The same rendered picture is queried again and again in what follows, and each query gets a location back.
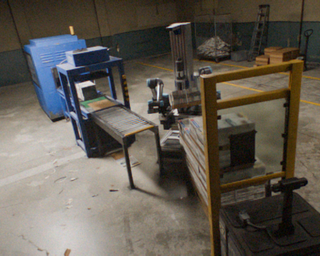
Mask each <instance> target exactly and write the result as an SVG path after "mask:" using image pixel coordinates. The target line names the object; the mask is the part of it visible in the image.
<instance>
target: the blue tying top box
mask: <svg viewBox="0 0 320 256"><path fill-rule="evenodd" d="M87 50H88V51H83V52H77V53H73V51H69V52H66V57H67V61H68V64H69V65H72V66H74V67H78V66H83V65H89V64H93V63H98V62H103V61H109V60H110V57H109V51H107V52H106V50H108V48H105V47H99V46H98V47H92V48H88V49H87Z"/></svg>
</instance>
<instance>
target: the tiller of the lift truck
mask: <svg viewBox="0 0 320 256"><path fill-rule="evenodd" d="M307 184H308V180H307V179H306V178H299V179H298V178H296V177H294V178H289V179H284V180H279V181H278V183H275V184H272V185H270V190H271V191H273V192H274V193H279V192H282V193H284V195H283V210H282V214H283V218H282V224H283V226H284V227H285V234H289V233H290V227H291V222H292V205H293V190H295V189H300V187H304V186H306V185H307Z"/></svg>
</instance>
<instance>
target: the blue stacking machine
mask: <svg viewBox="0 0 320 256"><path fill-rule="evenodd" d="M70 31H71V35H67V34H64V35H61V36H53V37H45V38H38V39H30V40H29V41H30V45H24V48H23V49H24V53H25V55H26V58H27V62H28V66H29V69H30V72H31V75H32V78H33V84H34V88H35V92H36V94H37V97H38V102H39V105H40V106H41V108H42V109H43V110H44V111H45V112H46V113H47V115H48V116H49V117H50V119H54V121H53V123H55V122H57V120H55V118H58V117H63V116H64V112H63V108H62V106H61V102H60V98H59V94H58V93H59V92H58V88H59V87H61V82H60V78H59V73H58V69H57V67H56V65H60V64H61V62H62V61H64V60H66V59H67V57H66V52H69V51H74V50H76V49H81V48H83V49H84V48H86V43H85V40H84V39H79V38H77V36H75V34H74V30H73V27H72V26H70ZM62 99H63V102H64V106H65V110H66V112H68V109H67V105H66V101H65V99H64V98H63V97H62Z"/></svg>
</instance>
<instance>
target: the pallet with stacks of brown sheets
mask: <svg viewBox="0 0 320 256"><path fill-rule="evenodd" d="M299 56H300V49H295V48H285V49H284V48H283V47H268V48H265V54H264V55H260V56H258V57H256V63H253V67H258V66H259V65H261V66H265V65H269V64H273V63H280V62H288V61H290V60H294V59H296V58H298V57H299Z"/></svg>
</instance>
